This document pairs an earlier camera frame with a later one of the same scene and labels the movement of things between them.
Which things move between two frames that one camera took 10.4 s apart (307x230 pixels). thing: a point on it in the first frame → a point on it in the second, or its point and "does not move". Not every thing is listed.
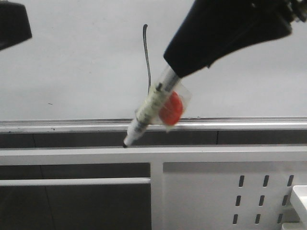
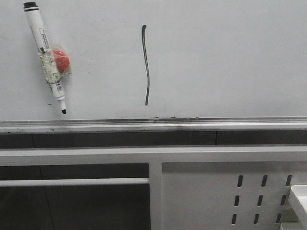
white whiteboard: (97, 59) does not move
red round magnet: (171, 112) → (63, 60)
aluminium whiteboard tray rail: (186, 125) does not move
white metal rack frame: (153, 156) does not move
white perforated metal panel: (230, 195) does not move
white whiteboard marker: (148, 113) → (46, 54)
